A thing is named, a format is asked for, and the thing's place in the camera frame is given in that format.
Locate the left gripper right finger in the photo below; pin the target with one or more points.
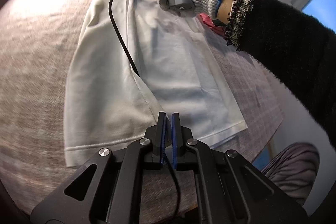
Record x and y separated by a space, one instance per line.
177 139

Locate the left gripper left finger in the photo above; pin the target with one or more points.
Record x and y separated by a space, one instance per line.
159 140

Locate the white shorts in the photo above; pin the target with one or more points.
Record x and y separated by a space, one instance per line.
134 60

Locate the black sleeved right forearm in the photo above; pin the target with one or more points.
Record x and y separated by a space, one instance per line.
296 48

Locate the red folded garment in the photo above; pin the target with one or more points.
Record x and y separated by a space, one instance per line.
214 25

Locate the grey striped trouser knee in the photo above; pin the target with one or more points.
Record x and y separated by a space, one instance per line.
294 170

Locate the beige plaid bed blanket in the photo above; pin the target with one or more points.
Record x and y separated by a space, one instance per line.
38 41

